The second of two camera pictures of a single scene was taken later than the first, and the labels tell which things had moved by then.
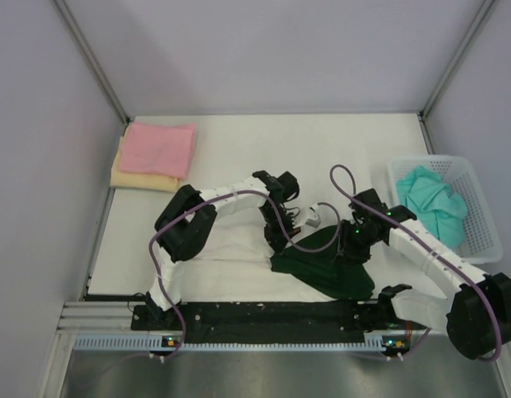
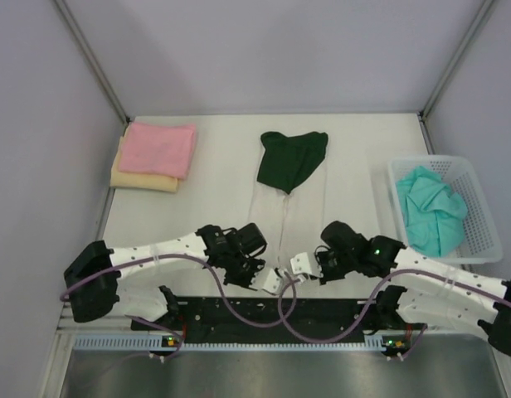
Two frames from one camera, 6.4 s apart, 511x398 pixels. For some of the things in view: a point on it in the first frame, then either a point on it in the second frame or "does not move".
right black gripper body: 356,240 to 334,266
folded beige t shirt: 137,180 does not move
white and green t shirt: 236,265 to 289,200
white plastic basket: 481,243 does not move
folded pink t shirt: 158,148 does not move
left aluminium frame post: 93,60 does not move
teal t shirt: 433,205 does not move
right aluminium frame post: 477,20 does not move
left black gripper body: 273,229 to 243,270
